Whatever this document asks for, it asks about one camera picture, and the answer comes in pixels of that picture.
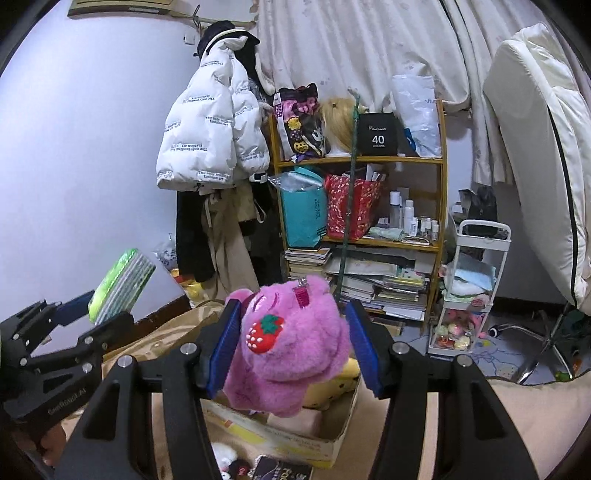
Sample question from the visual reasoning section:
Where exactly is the purple-pink plush bear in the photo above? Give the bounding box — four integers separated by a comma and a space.
224, 274, 354, 418

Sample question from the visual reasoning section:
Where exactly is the row of white bottles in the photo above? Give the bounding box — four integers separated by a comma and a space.
389, 187, 440, 241

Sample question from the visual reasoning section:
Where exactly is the pile of small plush toys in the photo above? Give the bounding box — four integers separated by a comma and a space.
431, 307, 490, 354

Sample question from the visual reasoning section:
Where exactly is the green pole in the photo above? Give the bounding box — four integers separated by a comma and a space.
335, 88, 365, 301

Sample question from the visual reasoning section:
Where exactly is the stack of books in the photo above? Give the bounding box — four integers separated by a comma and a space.
284, 247, 332, 282

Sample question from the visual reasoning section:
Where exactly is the white puffer jacket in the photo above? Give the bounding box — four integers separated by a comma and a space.
156, 37, 271, 191

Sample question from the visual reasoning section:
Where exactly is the blonde wig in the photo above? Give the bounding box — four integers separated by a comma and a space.
320, 97, 368, 155

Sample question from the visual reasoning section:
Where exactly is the beige garment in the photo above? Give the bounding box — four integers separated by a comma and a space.
203, 185, 266, 301

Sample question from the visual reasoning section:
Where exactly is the clear plastic bag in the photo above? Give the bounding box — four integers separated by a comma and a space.
154, 235, 178, 273

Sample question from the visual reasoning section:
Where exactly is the black coat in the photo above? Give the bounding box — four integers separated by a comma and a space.
176, 189, 215, 282

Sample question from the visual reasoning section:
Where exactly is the white pink square box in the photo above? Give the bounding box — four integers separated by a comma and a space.
265, 408, 324, 435

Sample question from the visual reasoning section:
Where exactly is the small white plush toy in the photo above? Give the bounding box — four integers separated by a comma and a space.
211, 442, 252, 480

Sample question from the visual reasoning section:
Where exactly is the black hat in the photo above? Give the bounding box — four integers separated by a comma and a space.
198, 21, 262, 56

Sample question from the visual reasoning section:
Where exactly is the green striped tissue pack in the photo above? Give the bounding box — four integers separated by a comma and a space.
88, 248, 157, 325

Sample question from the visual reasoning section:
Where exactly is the cream curtain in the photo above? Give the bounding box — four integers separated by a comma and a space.
256, 0, 518, 185

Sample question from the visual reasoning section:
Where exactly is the white trolley cart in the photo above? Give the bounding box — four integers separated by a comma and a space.
427, 220, 512, 356

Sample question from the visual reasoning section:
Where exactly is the white plastic bag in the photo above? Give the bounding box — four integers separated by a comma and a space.
392, 74, 443, 158

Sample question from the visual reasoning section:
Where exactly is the red gift bag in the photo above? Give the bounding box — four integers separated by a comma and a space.
323, 173, 386, 241

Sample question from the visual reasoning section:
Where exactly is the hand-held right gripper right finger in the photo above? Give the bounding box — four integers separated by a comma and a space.
344, 300, 539, 480

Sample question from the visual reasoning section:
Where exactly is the black bag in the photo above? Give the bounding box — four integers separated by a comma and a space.
459, 187, 498, 222

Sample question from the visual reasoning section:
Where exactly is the teal paper bag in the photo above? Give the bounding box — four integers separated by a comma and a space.
281, 167, 328, 248

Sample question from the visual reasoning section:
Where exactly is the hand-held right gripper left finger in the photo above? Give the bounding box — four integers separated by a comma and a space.
54, 300, 243, 480

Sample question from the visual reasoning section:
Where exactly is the mint green pouch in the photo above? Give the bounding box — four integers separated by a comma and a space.
369, 226, 407, 241

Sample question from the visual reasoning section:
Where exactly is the light blue folded cloth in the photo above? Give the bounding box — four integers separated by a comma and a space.
445, 256, 497, 298

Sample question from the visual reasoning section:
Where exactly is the cardboard box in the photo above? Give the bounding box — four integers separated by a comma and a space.
154, 300, 363, 469

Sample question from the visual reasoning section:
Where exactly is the yellow plush toy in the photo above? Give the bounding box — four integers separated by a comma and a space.
302, 355, 361, 409

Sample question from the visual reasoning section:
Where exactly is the printed tote bag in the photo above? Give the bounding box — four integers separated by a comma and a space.
272, 83, 326, 162

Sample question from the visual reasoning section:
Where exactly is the beige printed blanket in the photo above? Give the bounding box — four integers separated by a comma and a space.
60, 305, 591, 480

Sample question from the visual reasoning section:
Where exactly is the black packet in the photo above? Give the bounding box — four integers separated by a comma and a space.
252, 455, 317, 480

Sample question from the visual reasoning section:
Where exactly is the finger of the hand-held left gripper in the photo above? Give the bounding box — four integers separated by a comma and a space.
21, 312, 136, 384
0, 291, 95, 356

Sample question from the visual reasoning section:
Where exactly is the person's left forearm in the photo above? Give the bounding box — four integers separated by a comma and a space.
41, 415, 79, 467

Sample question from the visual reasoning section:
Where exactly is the pile of magazines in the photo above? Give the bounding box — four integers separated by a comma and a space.
325, 251, 437, 321

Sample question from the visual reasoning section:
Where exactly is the cream office chair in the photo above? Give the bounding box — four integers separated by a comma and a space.
482, 23, 591, 384

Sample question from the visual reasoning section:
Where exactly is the wooden shelf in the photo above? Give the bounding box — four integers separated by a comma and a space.
268, 99, 450, 337

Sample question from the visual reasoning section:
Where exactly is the black box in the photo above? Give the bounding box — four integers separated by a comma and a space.
358, 112, 399, 156

